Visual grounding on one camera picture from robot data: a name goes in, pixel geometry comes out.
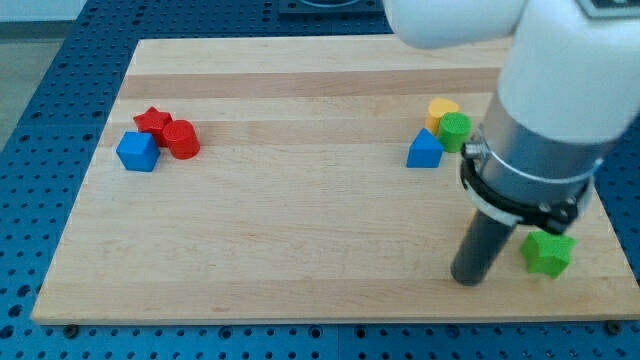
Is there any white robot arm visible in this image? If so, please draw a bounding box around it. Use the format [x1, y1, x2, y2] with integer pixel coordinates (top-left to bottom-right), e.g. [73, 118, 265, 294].
[384, 0, 639, 286]

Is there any yellow heart block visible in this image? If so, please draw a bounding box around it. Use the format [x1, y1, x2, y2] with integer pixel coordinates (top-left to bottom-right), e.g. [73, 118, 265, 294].
[425, 97, 460, 136]

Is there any wooden board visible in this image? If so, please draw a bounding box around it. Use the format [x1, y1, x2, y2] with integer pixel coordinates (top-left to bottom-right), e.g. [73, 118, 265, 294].
[31, 35, 639, 325]

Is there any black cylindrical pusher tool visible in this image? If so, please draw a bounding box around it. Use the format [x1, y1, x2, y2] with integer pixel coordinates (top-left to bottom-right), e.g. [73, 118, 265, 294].
[450, 211, 515, 286]

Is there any red cylinder block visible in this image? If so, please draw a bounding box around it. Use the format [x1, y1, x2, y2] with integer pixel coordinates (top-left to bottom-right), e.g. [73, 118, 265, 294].
[162, 119, 201, 160]

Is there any green star block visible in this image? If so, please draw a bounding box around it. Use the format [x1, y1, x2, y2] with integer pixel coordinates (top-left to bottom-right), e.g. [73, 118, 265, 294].
[519, 231, 578, 279]

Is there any blue triangle block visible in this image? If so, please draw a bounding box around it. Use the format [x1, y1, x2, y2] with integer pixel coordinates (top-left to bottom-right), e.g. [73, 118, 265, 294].
[406, 128, 444, 168]

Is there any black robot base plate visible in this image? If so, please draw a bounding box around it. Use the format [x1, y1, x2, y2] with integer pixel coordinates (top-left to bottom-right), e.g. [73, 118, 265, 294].
[277, 0, 384, 15]

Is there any blue cube block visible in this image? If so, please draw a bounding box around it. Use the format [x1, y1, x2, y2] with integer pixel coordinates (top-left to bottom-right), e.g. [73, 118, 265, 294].
[116, 131, 160, 172]

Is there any green cylinder block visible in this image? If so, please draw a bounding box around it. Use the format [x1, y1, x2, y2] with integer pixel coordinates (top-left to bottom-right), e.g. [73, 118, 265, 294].
[437, 112, 472, 153]

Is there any red star block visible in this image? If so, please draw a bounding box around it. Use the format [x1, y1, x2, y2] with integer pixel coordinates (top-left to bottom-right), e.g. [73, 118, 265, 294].
[133, 107, 173, 147]

